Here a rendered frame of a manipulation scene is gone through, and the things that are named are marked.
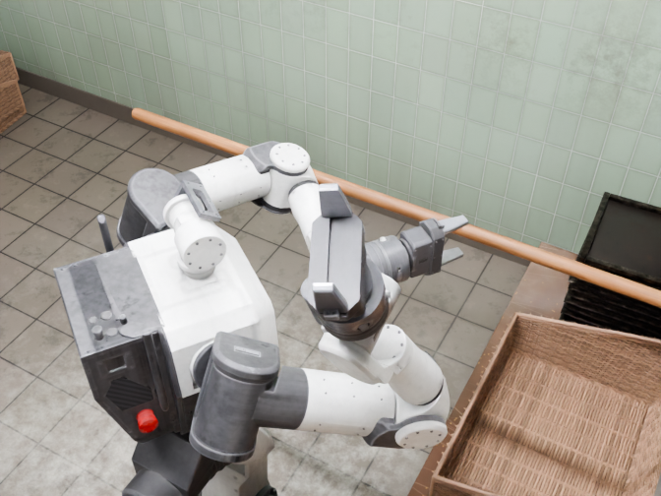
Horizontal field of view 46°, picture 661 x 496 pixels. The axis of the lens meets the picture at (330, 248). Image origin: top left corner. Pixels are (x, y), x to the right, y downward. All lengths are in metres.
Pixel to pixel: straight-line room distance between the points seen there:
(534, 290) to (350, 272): 1.60
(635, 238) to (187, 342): 1.33
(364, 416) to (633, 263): 1.08
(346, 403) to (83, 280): 0.45
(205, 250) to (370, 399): 0.33
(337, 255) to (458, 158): 2.29
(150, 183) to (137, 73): 2.50
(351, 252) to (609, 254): 1.33
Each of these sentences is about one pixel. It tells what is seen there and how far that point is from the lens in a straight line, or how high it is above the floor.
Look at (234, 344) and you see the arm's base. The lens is 1.12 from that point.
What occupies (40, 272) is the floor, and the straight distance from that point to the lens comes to 3.38.
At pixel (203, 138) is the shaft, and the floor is 1.19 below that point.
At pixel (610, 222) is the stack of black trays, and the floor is 0.90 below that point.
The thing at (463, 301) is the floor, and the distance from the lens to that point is 3.10.
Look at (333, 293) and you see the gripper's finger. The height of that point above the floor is 1.72.
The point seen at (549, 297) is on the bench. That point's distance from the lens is 2.38.
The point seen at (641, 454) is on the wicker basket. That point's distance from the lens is 2.07.
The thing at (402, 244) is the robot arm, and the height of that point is 1.29.
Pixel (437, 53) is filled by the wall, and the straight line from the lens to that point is 2.90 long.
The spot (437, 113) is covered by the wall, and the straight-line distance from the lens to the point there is 3.02.
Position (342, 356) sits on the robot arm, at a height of 1.51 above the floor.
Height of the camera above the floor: 2.27
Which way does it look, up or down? 44 degrees down
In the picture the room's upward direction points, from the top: straight up
